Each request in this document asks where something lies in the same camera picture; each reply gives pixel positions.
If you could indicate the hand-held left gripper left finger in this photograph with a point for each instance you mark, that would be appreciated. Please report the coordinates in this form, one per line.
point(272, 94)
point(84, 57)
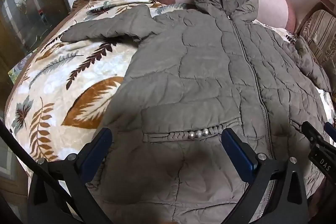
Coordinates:
point(98, 150)

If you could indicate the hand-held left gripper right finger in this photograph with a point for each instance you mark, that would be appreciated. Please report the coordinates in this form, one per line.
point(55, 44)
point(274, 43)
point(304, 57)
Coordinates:
point(237, 153)

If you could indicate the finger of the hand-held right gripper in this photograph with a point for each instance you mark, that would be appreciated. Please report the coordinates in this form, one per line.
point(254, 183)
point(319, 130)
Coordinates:
point(330, 129)
point(313, 134)

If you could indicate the olive quilted hooded jacket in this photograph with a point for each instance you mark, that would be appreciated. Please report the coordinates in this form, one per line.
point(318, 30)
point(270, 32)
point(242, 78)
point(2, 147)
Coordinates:
point(197, 56)

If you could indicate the leaf printed blanket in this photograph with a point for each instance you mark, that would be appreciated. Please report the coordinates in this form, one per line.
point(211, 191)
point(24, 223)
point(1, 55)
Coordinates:
point(65, 77)

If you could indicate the small striped floral cushion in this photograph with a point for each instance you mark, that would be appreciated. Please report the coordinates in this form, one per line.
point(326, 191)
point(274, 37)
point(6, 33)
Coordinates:
point(321, 29)

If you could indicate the pink brown sofa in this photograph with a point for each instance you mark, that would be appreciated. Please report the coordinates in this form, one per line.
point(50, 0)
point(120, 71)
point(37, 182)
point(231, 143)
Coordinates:
point(307, 1)

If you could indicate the wooden glass door cabinet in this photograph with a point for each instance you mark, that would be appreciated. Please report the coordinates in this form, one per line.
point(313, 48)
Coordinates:
point(29, 8)

